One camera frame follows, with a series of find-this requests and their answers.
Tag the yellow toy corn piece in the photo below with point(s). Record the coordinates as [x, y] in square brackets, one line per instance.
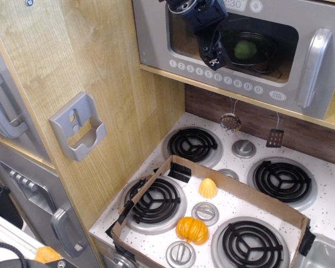
[207, 188]

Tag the silver ice dispenser panel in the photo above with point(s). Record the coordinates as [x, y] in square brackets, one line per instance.
[33, 191]

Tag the center silver stove knob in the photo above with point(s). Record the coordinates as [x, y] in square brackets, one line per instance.
[206, 212]

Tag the grey wall phone holder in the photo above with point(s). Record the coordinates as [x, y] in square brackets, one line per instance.
[70, 119]

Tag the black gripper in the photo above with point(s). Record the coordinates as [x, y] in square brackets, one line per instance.
[204, 19]

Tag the back left stove burner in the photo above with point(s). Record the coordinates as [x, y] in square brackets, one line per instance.
[195, 144]

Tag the silver microwave door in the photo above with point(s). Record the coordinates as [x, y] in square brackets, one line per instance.
[301, 75]

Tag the front left stove burner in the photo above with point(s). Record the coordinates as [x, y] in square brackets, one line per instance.
[159, 209]

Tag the silver oven knob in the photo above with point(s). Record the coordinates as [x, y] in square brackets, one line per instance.
[122, 262]

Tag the silver sink basin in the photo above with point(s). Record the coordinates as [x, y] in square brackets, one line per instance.
[316, 251]

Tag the green toy vegetable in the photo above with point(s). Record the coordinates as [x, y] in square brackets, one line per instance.
[245, 49]

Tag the front right stove burner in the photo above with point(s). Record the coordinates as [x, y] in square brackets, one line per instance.
[248, 242]

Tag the front silver stove knob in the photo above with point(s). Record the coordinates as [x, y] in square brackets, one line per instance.
[180, 254]

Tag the hanging round metal strainer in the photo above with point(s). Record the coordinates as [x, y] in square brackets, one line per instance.
[230, 122]

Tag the cardboard fence with black tape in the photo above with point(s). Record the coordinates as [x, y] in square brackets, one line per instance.
[234, 199]

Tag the orange toy pumpkin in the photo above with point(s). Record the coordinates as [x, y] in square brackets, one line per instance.
[192, 230]

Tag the back right stove burner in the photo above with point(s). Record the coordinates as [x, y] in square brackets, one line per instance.
[285, 180]

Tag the steel pot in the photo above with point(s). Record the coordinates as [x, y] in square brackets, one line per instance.
[266, 49]

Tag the silver stove knob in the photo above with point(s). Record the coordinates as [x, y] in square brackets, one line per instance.
[244, 149]
[206, 212]
[180, 254]
[230, 173]

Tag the middle silver stove knob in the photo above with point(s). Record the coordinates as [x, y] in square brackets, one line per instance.
[230, 173]

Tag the hanging small metal spatula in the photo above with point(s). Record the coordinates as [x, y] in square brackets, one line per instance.
[275, 138]

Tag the back silver stove knob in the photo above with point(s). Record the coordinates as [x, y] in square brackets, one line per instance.
[244, 149]

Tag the stove burner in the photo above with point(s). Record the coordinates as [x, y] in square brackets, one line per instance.
[195, 144]
[285, 180]
[248, 242]
[159, 209]

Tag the orange toy on floor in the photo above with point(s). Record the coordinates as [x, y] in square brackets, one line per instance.
[46, 254]

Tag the lower silver fridge handle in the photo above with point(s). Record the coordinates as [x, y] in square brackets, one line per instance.
[57, 222]

